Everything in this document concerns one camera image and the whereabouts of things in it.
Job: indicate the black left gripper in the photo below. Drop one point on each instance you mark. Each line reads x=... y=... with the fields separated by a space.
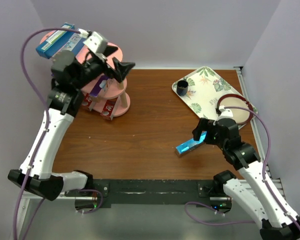
x=122 y=68

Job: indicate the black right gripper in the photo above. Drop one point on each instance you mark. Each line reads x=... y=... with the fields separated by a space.
x=204 y=124

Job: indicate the shiny blue toothpaste box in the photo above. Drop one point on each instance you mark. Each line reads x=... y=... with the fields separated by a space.
x=189 y=145

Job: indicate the silver R&O sensitive toothpaste box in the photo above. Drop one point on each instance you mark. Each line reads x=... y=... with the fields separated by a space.
x=100 y=87

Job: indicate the red 3D toothpaste box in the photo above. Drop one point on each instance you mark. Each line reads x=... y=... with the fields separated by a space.
x=109 y=109

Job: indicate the red silver toothpaste box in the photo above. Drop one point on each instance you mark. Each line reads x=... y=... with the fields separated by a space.
x=89 y=101

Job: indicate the blue green toothpaste box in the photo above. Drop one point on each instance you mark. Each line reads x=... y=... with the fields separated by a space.
x=51 y=45

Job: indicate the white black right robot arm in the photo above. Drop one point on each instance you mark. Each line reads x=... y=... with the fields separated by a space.
x=274 y=217

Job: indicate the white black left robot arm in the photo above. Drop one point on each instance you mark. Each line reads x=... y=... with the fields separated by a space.
x=64 y=100

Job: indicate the pink three tier shelf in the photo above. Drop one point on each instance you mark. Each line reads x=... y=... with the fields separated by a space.
x=114 y=90

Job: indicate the floral leaf print tray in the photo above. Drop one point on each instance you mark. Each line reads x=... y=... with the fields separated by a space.
x=207 y=91

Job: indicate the red rimmed beige plate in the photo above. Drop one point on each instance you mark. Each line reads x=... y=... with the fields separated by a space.
x=241 y=108

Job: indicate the dark blue mug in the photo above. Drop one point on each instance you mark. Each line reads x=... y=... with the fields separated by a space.
x=182 y=88

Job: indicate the black front base bar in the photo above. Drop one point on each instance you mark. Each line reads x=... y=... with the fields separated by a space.
x=149 y=192

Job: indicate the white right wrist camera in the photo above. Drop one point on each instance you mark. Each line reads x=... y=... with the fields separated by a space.
x=224 y=113

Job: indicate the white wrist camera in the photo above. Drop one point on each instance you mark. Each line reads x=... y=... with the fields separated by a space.
x=224 y=113
x=94 y=41

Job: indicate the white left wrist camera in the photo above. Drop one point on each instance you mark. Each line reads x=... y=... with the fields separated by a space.
x=94 y=41

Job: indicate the aluminium frame rail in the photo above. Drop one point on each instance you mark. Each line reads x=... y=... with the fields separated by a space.
x=239 y=71

